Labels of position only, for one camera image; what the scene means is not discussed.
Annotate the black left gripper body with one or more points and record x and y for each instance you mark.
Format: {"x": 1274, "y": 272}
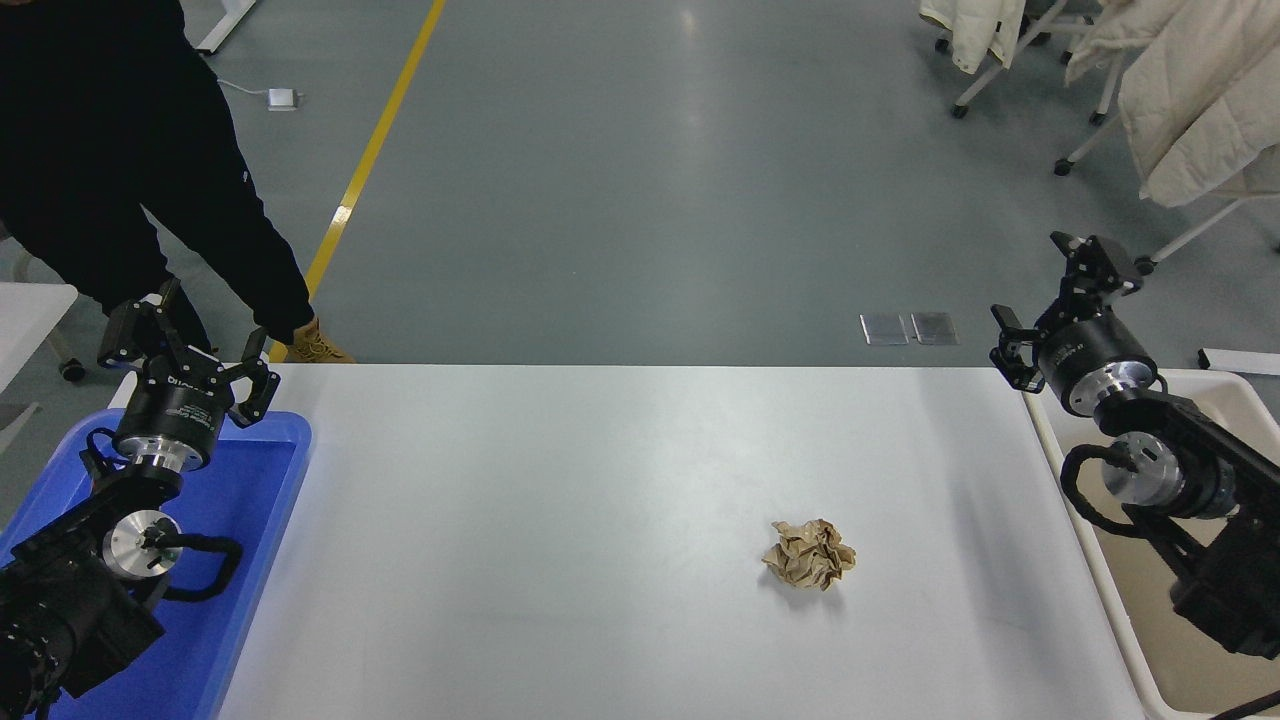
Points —
{"x": 175, "y": 410}

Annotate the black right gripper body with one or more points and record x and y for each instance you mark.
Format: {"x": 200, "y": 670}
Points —
{"x": 1090, "y": 355}

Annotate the tan paper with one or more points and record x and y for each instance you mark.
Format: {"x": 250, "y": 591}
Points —
{"x": 810, "y": 555}

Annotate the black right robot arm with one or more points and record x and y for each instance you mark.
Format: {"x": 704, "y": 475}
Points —
{"x": 1230, "y": 590}

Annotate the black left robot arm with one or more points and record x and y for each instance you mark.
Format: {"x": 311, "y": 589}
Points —
{"x": 60, "y": 610}

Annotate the white-legged rolling chair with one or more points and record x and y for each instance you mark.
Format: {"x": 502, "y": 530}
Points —
{"x": 958, "y": 110}
{"x": 1143, "y": 265}
{"x": 1096, "y": 117}

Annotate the silver floor plate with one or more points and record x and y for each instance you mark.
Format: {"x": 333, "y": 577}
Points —
{"x": 935, "y": 328}
{"x": 884, "y": 329}

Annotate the small white table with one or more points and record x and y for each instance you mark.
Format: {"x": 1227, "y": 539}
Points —
{"x": 30, "y": 310}

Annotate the blue plastic tray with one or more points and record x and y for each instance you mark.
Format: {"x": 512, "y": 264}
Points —
{"x": 250, "y": 520}

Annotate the white flat bar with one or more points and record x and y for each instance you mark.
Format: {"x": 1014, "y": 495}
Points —
{"x": 1240, "y": 361}

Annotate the large cream padded coat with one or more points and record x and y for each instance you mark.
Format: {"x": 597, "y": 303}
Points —
{"x": 1200, "y": 110}

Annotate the person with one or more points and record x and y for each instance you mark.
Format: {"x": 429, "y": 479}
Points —
{"x": 100, "y": 120}

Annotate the large pale plastic bin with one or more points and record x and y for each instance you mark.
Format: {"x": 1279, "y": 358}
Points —
{"x": 1150, "y": 660}

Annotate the white desk foot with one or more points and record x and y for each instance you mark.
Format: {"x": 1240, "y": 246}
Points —
{"x": 228, "y": 25}

